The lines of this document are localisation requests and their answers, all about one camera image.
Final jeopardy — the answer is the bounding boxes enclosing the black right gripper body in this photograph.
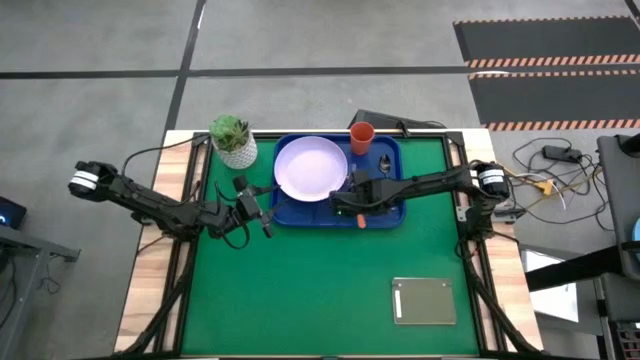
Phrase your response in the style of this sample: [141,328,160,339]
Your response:
[357,178,401,209]

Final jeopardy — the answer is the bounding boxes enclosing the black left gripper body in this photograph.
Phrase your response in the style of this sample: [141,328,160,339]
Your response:
[215,202,251,237]

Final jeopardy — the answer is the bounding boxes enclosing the orange plastic cup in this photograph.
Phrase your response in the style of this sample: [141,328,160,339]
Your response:
[349,121,376,157]

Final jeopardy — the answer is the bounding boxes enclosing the lilac round plate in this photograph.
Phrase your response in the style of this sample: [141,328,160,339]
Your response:
[273,135,349,204]

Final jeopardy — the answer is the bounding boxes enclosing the blue plastic tray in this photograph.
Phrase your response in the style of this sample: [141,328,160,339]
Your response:
[269,133,407,230]

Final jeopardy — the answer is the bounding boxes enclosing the grey metal plate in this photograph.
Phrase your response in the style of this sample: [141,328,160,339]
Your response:
[391,277,458,326]

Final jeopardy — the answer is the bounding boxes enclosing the succulent in white patterned pot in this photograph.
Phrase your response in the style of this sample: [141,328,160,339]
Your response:
[208,114,259,171]

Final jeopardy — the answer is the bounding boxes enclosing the black case behind table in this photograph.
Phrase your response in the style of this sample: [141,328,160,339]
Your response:
[348,108,446,134]

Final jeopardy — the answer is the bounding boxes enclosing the green table mat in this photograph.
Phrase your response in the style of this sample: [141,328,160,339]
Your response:
[179,137,482,357]

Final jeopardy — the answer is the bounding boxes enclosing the black power adapter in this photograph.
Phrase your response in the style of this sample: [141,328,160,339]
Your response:
[542,144,584,164]

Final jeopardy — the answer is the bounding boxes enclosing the white paper sheet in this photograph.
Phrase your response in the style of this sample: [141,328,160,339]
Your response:
[519,248,580,324]

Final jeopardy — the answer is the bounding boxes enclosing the black hazard-striped floor mat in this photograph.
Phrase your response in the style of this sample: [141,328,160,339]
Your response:
[453,16,640,69]
[468,69,640,132]

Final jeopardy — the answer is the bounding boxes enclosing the grey cart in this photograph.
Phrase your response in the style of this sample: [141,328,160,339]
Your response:
[0,195,81,346]

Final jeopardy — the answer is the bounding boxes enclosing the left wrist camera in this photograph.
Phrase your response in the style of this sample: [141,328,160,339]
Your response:
[238,196,262,220]

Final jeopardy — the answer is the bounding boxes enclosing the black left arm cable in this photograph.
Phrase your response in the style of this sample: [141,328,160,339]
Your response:
[121,133,211,176]

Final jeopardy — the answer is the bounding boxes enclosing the tangled black floor cables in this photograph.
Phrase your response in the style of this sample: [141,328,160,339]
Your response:
[509,137,617,234]

